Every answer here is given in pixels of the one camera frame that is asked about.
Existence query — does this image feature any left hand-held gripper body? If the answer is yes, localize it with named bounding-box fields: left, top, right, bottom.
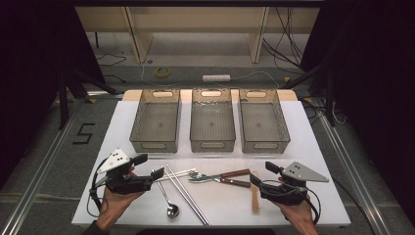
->
left=94, top=148, right=155, bottom=196

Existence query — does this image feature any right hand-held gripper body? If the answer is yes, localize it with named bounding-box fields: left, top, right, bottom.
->
left=258, top=161, right=330, bottom=207

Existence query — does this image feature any fork with brown wooden handle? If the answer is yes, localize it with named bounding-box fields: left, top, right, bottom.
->
left=188, top=170, right=253, bottom=189

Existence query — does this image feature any white chopstick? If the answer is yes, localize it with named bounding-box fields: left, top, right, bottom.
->
left=162, top=167, right=198, bottom=178
left=161, top=169, right=199, bottom=181

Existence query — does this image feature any clear grey plastic bin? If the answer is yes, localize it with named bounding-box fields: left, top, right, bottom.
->
left=238, top=88, right=292, bottom=155
left=189, top=87, right=237, bottom=154
left=129, top=88, right=182, bottom=154

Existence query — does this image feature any metal spoon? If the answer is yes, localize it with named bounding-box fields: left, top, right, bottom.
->
left=151, top=168, right=180, bottom=219

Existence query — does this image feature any person's left hand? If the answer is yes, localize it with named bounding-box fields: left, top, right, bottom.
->
left=96, top=187, right=145, bottom=232

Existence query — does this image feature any person's right hand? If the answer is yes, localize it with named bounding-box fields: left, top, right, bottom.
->
left=273, top=195, right=319, bottom=235

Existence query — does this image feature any yellow tape roll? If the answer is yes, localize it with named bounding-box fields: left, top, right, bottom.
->
left=154, top=66, right=171, bottom=79

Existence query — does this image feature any black metal stand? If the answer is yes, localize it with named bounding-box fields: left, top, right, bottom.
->
left=282, top=60, right=337, bottom=127
left=58, top=67, right=118, bottom=131

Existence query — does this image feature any white power strip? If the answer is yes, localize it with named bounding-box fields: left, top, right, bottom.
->
left=202, top=73, right=232, bottom=83

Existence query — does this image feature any black curtain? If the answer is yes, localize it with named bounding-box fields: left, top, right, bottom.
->
left=300, top=0, right=415, bottom=226
left=0, top=0, right=106, bottom=190

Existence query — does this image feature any beige wooden desk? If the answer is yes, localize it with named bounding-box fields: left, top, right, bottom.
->
left=74, top=6, right=321, bottom=65

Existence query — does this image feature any left hand-held gripper black cable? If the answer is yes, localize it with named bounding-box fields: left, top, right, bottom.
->
left=86, top=158, right=111, bottom=218

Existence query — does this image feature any hand-held gripper black cable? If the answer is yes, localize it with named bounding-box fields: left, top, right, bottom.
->
left=86, top=158, right=111, bottom=218
left=302, top=187, right=322, bottom=226

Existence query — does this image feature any right hand-held gripper black cable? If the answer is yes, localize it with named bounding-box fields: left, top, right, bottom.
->
left=302, top=187, right=322, bottom=226

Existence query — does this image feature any tangle of floor cables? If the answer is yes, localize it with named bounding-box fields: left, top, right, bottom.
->
left=301, top=97, right=347, bottom=126

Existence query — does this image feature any black floor cable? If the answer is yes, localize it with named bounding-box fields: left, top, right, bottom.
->
left=103, top=73, right=127, bottom=84
left=96, top=53, right=127, bottom=68
left=332, top=177, right=378, bottom=235

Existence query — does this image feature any aluminium floor rail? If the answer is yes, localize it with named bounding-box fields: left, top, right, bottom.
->
left=0, top=97, right=87, bottom=235
left=312, top=97, right=391, bottom=235

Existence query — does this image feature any bundle of black cables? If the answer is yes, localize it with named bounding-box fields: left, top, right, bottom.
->
left=261, top=6, right=305, bottom=71

